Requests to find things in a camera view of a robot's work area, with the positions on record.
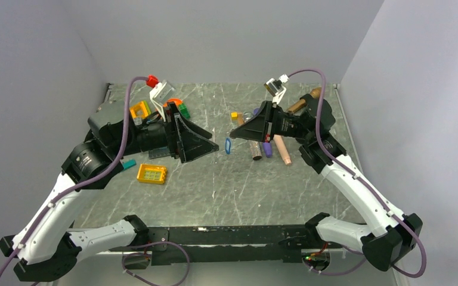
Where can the teal lego brick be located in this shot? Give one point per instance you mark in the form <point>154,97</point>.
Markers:
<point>128,164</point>

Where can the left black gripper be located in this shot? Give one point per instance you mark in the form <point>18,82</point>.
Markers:
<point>190,140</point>

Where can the purple microphone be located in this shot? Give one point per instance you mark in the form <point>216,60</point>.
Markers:
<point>268,151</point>

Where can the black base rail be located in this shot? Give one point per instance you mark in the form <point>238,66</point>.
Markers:
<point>285,243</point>

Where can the gold microphone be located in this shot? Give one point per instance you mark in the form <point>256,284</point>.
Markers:
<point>302,102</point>

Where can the dark grey lego baseplate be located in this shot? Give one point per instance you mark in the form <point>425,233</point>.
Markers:
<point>159,153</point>

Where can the orange lego window piece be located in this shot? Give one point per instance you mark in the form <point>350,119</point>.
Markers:
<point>152,174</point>

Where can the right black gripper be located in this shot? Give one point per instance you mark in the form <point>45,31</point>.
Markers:
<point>262,126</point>

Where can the pink microphone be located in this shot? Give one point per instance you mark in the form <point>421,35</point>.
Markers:
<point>282,150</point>

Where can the orange lego arch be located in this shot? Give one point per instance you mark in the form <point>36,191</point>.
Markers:
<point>175,101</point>

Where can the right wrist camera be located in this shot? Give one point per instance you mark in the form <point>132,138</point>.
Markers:
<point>277,87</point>

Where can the green blue lego bricks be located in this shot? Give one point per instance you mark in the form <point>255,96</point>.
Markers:
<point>184,111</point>

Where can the glitter microphone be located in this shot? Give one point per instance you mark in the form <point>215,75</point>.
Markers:
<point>255,150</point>

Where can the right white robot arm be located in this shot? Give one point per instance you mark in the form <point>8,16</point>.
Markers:
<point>387,233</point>

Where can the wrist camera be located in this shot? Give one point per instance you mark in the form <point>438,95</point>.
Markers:
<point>277,87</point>
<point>159,95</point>

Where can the blue key tag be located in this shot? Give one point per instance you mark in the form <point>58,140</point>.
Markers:
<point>227,145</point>

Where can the brown small block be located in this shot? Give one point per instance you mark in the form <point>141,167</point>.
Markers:
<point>240,121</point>

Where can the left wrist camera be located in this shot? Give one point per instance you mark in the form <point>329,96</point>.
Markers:
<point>159,95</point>

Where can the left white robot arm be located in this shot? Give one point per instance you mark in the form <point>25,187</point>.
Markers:
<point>46,249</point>

